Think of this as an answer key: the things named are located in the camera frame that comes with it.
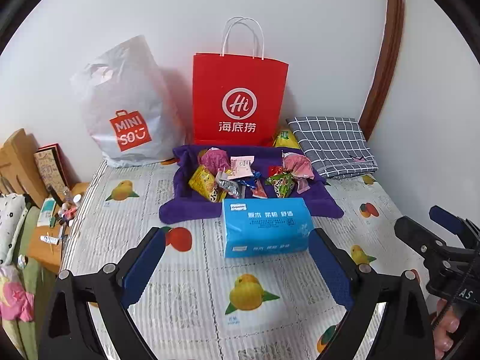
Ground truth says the pink wrapper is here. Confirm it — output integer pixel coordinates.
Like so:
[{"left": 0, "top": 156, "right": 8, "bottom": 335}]
[{"left": 282, "top": 152, "right": 314, "bottom": 194}]

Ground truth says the blue candy wrapper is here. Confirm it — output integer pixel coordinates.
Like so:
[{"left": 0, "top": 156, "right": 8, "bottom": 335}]
[{"left": 238, "top": 171, "right": 268, "bottom": 198}]

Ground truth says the pink white snack packet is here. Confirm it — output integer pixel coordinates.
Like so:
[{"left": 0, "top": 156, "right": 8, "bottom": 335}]
[{"left": 228, "top": 155, "right": 255, "bottom": 180}]

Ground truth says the right hand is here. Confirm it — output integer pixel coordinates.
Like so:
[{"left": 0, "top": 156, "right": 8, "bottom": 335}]
[{"left": 433, "top": 307, "right": 460, "bottom": 359}]

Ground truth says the framed picture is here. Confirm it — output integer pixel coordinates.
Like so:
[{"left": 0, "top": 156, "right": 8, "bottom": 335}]
[{"left": 33, "top": 143, "right": 72, "bottom": 200}]

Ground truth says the purple towel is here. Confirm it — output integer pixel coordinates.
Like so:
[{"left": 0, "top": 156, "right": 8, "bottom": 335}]
[{"left": 159, "top": 145, "right": 343, "bottom": 224}]

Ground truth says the wooden chair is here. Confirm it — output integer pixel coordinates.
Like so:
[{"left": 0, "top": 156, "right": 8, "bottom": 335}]
[{"left": 0, "top": 128, "right": 48, "bottom": 207}]

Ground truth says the grey checked folded cloth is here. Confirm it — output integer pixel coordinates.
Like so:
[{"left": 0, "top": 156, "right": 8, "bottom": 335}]
[{"left": 286, "top": 116, "right": 378, "bottom": 179}]

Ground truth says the blue tissue pack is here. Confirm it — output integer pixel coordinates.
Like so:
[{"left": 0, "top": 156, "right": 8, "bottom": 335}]
[{"left": 222, "top": 197, "right": 313, "bottom": 258}]

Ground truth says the green snack packet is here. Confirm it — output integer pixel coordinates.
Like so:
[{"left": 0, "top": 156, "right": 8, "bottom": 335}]
[{"left": 266, "top": 172, "right": 295, "bottom": 198}]

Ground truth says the yellow snack packet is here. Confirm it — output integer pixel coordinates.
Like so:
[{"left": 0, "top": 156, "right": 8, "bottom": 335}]
[{"left": 188, "top": 165, "right": 226, "bottom": 203}]

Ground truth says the red small snack packet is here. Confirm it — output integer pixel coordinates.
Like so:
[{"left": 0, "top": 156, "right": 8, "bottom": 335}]
[{"left": 268, "top": 166, "right": 286, "bottom": 177}]

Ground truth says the yellow green bag behind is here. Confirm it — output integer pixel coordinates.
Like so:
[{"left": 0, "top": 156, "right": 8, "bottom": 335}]
[{"left": 273, "top": 128, "right": 301, "bottom": 150}]

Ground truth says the silver grey snack packet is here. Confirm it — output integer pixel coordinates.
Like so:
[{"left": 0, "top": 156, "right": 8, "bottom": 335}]
[{"left": 216, "top": 170, "right": 241, "bottom": 198}]

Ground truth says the pink round snack packet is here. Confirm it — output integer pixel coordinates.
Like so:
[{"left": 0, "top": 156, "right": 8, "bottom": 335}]
[{"left": 198, "top": 147, "right": 231, "bottom": 176}]

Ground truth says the white Miniso plastic bag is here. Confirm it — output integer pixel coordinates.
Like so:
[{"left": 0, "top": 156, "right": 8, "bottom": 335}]
[{"left": 71, "top": 35, "right": 185, "bottom": 167}]

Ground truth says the red Haidilao paper bag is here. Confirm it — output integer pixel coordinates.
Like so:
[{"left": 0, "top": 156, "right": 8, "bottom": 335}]
[{"left": 192, "top": 16, "right": 289, "bottom": 146}]

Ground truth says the brown door frame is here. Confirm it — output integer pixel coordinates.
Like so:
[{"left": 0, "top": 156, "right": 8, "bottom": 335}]
[{"left": 359, "top": 0, "right": 404, "bottom": 140}]

